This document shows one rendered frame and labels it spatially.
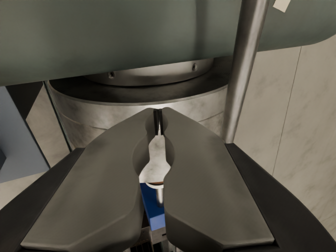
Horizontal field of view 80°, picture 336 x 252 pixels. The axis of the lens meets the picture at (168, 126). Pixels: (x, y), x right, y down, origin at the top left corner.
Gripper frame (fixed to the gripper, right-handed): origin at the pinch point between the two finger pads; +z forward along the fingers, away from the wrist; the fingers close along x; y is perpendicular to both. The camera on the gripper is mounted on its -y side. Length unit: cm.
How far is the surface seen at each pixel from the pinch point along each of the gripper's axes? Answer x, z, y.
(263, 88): 89, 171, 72
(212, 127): 6.1, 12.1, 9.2
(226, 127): 4.8, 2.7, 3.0
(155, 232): -7, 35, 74
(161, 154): -0.8, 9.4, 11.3
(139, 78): -3.1, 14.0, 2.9
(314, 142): 193, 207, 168
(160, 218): -3.1, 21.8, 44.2
